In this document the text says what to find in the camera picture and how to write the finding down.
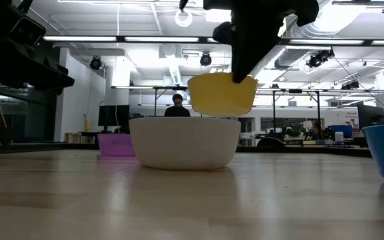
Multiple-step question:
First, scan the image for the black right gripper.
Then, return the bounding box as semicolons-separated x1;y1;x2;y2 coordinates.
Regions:
203;0;320;84

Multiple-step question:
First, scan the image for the person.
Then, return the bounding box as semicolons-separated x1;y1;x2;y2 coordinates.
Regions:
163;93;191;118

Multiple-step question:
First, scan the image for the long ceiling light strip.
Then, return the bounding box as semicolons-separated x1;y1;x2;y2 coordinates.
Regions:
43;35;118;43
287;39;365;46
124;36;200;43

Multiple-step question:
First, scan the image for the black aluminium table frame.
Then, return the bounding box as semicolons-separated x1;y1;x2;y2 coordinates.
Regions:
0;142;373;158

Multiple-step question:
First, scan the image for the black ceiling spot lamp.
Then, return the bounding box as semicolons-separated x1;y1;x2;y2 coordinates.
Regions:
89;55;103;71
199;52;213;67

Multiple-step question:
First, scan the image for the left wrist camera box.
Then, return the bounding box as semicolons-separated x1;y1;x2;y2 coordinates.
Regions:
8;15;47;48

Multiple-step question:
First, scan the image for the yellow plastic bowl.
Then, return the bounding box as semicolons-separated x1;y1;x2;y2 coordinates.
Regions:
187;72;259;118

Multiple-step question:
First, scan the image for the black computer monitor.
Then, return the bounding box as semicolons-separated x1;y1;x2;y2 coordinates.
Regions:
357;103;384;130
97;104;131;134

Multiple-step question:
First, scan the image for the purple plastic bowl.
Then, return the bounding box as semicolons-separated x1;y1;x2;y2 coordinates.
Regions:
97;133;136;157

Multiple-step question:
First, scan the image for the blue box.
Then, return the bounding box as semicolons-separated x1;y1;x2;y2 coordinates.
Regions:
327;125;353;139

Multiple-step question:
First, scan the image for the white bowl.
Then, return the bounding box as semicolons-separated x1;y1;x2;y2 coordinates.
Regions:
128;116;242;171

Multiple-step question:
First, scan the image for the black overhead rig frame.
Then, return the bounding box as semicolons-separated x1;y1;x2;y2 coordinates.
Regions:
111;85;384;134

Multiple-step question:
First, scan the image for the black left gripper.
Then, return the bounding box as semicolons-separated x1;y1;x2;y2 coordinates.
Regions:
0;19;75;96

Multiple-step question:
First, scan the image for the white ring lamp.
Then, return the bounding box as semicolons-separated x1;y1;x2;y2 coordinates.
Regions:
174;9;194;28

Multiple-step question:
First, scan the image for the black ceiling camera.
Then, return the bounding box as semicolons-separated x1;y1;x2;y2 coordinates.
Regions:
306;49;335;69

